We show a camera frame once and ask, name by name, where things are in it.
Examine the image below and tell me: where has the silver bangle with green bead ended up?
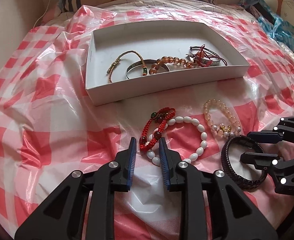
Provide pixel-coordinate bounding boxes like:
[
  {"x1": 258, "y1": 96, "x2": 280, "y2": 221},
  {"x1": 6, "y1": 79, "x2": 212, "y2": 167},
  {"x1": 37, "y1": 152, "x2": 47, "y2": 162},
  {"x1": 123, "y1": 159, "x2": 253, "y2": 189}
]
[{"x1": 125, "y1": 59, "x2": 170, "y2": 80}]

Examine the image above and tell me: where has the red woven cord bracelet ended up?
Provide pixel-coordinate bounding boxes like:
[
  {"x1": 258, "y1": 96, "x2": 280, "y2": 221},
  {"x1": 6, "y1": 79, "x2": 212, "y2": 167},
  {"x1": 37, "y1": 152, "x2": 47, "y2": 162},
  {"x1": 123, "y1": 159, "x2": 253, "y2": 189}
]
[{"x1": 139, "y1": 107, "x2": 177, "y2": 152}]

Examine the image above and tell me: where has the red white checkered plastic sheet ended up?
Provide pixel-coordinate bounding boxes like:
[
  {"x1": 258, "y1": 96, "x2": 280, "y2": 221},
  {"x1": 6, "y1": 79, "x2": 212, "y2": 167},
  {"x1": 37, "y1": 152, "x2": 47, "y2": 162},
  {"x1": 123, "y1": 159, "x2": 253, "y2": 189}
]
[{"x1": 0, "y1": 6, "x2": 294, "y2": 236}]

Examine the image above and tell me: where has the white shallow cardboard tray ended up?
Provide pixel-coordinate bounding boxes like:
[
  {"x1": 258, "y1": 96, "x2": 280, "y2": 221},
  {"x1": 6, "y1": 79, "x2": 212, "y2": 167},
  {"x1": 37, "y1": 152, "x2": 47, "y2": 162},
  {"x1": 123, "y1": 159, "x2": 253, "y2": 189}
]
[{"x1": 85, "y1": 21, "x2": 249, "y2": 106}]

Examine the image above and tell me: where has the white charging cable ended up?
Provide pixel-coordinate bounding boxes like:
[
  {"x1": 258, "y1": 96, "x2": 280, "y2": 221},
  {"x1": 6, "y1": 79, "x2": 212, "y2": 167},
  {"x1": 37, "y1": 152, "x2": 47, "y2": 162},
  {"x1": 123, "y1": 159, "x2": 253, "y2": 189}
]
[{"x1": 33, "y1": 0, "x2": 53, "y2": 28}]

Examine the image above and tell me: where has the black braided leather bracelet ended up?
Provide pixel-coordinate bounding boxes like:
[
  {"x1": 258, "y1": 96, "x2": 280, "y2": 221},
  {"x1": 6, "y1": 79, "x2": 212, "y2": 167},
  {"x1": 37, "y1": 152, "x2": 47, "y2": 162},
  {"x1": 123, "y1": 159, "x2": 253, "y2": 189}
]
[{"x1": 221, "y1": 135, "x2": 269, "y2": 190}]

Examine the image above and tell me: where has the engraved silver bangle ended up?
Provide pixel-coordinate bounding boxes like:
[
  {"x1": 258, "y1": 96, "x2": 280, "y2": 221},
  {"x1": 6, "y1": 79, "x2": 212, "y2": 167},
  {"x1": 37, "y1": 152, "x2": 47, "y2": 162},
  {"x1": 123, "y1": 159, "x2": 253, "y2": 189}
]
[{"x1": 187, "y1": 44, "x2": 222, "y2": 67}]

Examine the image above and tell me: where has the pink pearl bead bracelet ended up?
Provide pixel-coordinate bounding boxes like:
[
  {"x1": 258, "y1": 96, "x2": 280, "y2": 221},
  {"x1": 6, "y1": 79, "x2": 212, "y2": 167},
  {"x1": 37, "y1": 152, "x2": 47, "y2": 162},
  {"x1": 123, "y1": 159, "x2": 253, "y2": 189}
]
[{"x1": 203, "y1": 99, "x2": 242, "y2": 138}]

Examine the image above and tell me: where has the amber bead bracelet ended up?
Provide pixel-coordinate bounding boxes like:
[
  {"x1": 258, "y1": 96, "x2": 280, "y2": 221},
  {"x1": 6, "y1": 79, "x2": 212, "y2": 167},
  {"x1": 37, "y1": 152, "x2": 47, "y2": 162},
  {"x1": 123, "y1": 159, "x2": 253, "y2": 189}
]
[{"x1": 149, "y1": 55, "x2": 195, "y2": 75}]

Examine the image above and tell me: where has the blue plastic bag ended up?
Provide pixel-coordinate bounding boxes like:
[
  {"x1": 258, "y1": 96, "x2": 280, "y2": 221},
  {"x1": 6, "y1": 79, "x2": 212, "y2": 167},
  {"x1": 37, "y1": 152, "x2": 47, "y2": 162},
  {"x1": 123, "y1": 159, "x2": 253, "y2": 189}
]
[{"x1": 257, "y1": 12, "x2": 294, "y2": 52}]

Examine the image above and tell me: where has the red string pendant necklace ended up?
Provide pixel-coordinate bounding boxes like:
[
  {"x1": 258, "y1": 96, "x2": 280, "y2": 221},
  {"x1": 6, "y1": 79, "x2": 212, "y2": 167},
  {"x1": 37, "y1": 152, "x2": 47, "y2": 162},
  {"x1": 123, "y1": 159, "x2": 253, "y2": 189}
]
[{"x1": 189, "y1": 44, "x2": 229, "y2": 68}]

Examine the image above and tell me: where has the white grid bed sheet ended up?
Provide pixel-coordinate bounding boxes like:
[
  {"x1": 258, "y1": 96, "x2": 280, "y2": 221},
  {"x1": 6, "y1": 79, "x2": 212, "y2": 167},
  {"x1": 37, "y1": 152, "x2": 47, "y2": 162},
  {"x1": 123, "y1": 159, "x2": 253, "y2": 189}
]
[{"x1": 96, "y1": 0, "x2": 244, "y2": 15}]

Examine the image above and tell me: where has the white oval bead bracelet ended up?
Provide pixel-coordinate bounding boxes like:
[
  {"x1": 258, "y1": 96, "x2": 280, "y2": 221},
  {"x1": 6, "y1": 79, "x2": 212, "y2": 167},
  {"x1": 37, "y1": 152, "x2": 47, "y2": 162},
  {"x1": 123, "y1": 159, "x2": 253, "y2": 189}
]
[{"x1": 146, "y1": 115, "x2": 208, "y2": 167}]

